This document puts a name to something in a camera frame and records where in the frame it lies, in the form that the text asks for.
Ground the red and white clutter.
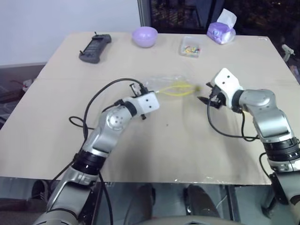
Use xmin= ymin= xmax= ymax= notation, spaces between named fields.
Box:
xmin=9 ymin=79 xmax=35 ymax=95

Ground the dark rounded shape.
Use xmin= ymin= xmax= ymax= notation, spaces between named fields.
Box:
xmin=183 ymin=184 xmax=221 ymax=219

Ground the purple tissue pack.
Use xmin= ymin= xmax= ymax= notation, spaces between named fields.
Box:
xmin=206 ymin=8 xmax=237 ymax=45

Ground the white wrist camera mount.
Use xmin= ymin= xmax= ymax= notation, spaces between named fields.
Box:
xmin=137 ymin=91 xmax=161 ymax=115
xmin=210 ymin=67 xmax=244 ymax=99

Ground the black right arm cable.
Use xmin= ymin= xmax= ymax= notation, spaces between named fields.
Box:
xmin=206 ymin=92 xmax=260 ymax=142

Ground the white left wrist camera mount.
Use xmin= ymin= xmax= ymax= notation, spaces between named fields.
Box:
xmin=137 ymin=91 xmax=161 ymax=115

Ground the purple plastic bowl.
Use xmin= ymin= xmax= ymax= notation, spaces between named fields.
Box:
xmin=131 ymin=26 xmax=158 ymax=49

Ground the clear plastic bag yellow drawstring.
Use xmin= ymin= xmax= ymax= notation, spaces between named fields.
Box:
xmin=142 ymin=74 xmax=203 ymax=98

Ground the clear box of colourful pins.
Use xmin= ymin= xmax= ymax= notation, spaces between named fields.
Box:
xmin=179 ymin=36 xmax=203 ymax=59

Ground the white handheld tool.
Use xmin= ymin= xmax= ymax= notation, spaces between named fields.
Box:
xmin=280 ymin=44 xmax=296 ymax=63

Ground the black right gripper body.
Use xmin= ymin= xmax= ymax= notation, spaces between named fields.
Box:
xmin=209 ymin=86 xmax=227 ymax=109

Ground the grey window post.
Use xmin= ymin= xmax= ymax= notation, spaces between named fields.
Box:
xmin=137 ymin=0 xmax=152 ymax=28

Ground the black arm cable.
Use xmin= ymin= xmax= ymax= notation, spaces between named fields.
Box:
xmin=68 ymin=78 xmax=144 ymax=141
xmin=206 ymin=92 xmax=260 ymax=142

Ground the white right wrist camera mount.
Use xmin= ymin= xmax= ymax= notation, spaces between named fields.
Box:
xmin=210 ymin=67 xmax=244 ymax=99

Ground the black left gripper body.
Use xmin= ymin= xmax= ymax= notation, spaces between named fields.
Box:
xmin=129 ymin=82 xmax=150 ymax=98

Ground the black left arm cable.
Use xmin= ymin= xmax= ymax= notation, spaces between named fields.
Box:
xmin=68 ymin=78 xmax=144 ymax=141

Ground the dark window panel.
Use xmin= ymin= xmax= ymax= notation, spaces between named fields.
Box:
xmin=150 ymin=0 xmax=300 ymax=38

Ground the black handheld remote controller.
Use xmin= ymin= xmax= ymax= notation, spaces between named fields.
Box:
xmin=78 ymin=32 xmax=113 ymax=64

